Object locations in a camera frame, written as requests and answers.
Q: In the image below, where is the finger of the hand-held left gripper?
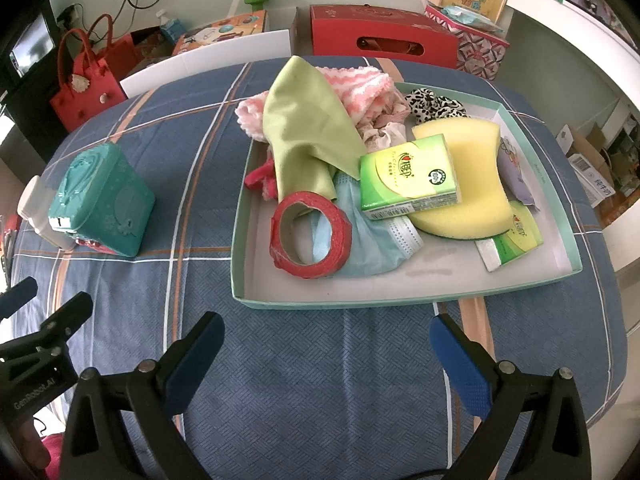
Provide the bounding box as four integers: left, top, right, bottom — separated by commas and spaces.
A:
0, 291, 94, 376
0, 277, 38, 318

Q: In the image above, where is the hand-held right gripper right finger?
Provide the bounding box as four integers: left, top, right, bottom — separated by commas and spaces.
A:
430, 314, 593, 480

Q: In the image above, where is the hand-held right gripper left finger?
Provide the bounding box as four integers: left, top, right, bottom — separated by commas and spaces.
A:
59, 311, 225, 480

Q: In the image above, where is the white shallow tray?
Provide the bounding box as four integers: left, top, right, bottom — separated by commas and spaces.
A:
230, 81, 583, 310

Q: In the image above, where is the green tissue packet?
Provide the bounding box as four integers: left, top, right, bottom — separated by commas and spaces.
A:
359, 133, 461, 222
475, 200, 544, 272

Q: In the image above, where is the blue face mask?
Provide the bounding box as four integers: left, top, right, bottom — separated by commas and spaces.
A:
310, 172, 425, 277

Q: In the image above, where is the red tape roll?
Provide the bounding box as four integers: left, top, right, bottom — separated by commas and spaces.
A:
270, 191, 353, 279

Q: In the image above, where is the yellow sponge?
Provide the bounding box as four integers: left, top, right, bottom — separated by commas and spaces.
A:
411, 119, 516, 240

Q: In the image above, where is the red pink hair tie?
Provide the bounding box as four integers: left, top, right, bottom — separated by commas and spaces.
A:
244, 152, 281, 203

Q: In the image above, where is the purple wet wipes packet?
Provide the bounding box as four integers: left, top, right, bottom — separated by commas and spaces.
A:
497, 132, 543, 211

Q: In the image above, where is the pink floral scrunchie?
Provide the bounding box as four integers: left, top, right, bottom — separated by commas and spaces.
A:
352, 92, 416, 153

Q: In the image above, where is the black white spotted scrunchie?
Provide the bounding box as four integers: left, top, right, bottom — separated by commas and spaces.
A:
404, 87, 468, 123

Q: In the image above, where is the yellow-green cloth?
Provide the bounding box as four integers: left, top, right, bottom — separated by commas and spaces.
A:
262, 56, 368, 201

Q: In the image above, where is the pink white striped towel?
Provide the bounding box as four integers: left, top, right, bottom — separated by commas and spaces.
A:
235, 65, 398, 141

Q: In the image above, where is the person's left hand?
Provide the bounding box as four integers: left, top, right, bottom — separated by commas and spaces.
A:
7, 417, 51, 480

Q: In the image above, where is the red plastic stool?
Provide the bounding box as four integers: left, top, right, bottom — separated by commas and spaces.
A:
0, 212, 21, 281

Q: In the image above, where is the person's red garment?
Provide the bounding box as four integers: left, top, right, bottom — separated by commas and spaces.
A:
42, 432, 68, 480

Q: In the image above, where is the white pill bottle green label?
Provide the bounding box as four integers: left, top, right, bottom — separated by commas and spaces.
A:
16, 175, 76, 251

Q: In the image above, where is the blue plaid tablecloth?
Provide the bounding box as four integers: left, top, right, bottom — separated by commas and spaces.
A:
10, 57, 628, 480

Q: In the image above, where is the black cabinet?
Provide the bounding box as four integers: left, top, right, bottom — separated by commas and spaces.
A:
0, 70, 71, 161

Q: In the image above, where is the red felt handbag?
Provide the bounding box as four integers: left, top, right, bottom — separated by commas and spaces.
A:
49, 14, 128, 133

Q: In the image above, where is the cardboard box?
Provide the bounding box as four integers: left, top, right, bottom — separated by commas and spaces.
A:
555, 100, 640, 211

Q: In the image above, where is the black countertop appliance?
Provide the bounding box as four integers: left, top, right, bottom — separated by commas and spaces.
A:
0, 10, 56, 91

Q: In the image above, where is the red paper bag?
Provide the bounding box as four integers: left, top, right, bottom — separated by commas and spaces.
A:
105, 27, 173, 81

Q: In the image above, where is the plastic bottle blue label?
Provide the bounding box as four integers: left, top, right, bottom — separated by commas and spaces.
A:
156, 9, 190, 43

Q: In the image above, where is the red white patterned box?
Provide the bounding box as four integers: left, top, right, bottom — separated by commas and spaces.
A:
424, 5, 512, 82

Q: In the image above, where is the white storage box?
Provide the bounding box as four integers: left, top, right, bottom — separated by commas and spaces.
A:
120, 7, 301, 98

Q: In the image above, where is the orange toy board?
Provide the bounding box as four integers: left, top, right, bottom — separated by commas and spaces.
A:
171, 9, 268, 56

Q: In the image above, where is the light blue packet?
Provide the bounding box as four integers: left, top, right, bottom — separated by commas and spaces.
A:
440, 4, 503, 33

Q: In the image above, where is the red gift box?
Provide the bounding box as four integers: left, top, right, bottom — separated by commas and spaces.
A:
308, 4, 460, 70

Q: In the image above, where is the white shelf ledge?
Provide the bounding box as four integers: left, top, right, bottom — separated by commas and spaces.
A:
497, 0, 640, 96

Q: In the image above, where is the wall socket with plugs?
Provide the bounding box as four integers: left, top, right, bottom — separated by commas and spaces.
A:
56, 4, 85, 28

